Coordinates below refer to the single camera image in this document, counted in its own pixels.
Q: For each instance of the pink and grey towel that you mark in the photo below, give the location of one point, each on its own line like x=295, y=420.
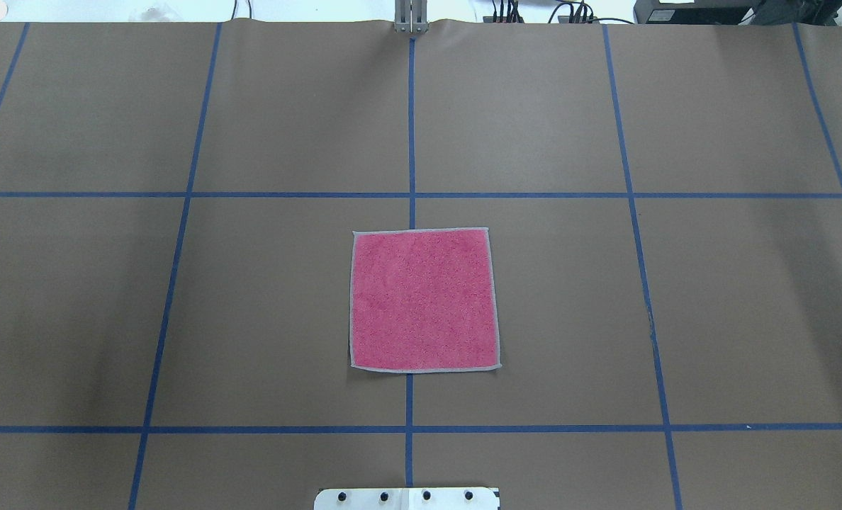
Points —
x=423, y=301

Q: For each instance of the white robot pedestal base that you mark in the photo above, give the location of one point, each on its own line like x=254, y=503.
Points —
x=409, y=498

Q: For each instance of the aluminium frame post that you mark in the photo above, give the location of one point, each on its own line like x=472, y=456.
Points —
x=410, y=17

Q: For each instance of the black power box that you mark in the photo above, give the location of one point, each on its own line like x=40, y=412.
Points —
x=707, y=13

